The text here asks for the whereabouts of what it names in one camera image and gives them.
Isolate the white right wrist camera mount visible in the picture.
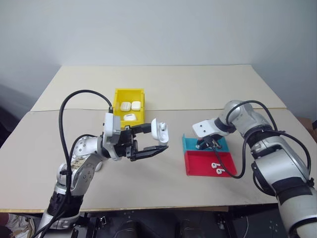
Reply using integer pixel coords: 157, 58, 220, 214
192, 119, 219, 138

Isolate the red plastic tray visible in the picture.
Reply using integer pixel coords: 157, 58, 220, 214
183, 150, 238, 177

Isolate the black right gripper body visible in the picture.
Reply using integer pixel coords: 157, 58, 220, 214
198, 133, 223, 147

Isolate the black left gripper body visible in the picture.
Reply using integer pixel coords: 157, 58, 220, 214
114, 125, 139, 162

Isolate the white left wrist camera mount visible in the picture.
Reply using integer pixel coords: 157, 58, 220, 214
102, 113, 122, 162

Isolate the white crumpled bag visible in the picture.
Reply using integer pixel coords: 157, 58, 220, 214
0, 212, 44, 238

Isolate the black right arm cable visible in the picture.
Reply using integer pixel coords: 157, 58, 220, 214
205, 100, 313, 179

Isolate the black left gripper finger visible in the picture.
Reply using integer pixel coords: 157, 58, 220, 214
129, 145, 169, 162
131, 122, 153, 136

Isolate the yellow plastic bin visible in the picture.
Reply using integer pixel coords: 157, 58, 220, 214
113, 88, 147, 129

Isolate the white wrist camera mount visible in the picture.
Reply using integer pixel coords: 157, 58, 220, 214
192, 119, 219, 138
102, 113, 122, 162

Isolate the black metal table frame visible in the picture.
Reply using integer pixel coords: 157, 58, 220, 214
78, 204, 282, 238

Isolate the teal plastic tray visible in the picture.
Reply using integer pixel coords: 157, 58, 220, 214
182, 133, 231, 153

